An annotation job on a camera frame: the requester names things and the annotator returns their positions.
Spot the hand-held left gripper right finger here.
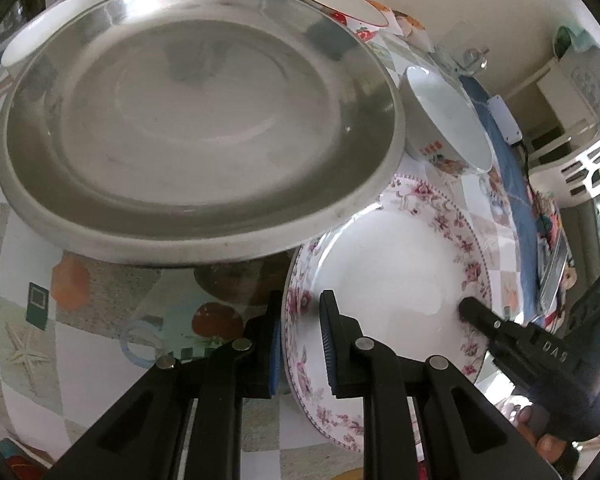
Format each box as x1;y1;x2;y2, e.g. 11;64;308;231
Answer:
319;289;563;480

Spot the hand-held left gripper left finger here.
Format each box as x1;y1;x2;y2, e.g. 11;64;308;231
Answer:
45;290;284;480

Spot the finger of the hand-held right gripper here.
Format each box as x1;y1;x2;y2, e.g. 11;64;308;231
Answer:
458;298;529;363

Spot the pink floral white plate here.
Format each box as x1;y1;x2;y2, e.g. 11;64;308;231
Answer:
282;172;494;456

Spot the large steel plate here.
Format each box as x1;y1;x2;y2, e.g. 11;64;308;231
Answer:
0;0;407;267

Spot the plain white bowl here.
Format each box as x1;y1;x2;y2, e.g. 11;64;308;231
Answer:
1;0;114;67

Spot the person's right hand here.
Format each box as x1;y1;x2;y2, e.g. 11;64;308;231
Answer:
515;402;581;476

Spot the printed checkered tablecloth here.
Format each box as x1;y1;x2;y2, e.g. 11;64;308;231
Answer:
0;0;566;480

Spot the white plastic basket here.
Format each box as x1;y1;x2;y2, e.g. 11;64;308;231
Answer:
527;125;600;207

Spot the white power adapter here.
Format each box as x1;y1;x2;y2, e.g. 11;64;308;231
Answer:
486;96;524;144

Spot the white bowl red print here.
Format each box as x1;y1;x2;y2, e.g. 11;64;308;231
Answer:
399;65;495;177

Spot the white cabinet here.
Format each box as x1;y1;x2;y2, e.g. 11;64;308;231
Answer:
535;54;600;127

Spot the small clear glass object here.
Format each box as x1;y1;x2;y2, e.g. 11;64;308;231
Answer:
434;45;490;76

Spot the plastic bag orange print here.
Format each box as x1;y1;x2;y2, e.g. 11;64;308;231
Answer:
375;0;433;51

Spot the white bowl red floral rim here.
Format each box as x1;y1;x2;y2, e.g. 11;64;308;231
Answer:
286;0;396;43

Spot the black cable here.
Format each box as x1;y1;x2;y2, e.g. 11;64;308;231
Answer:
517;139;537;187

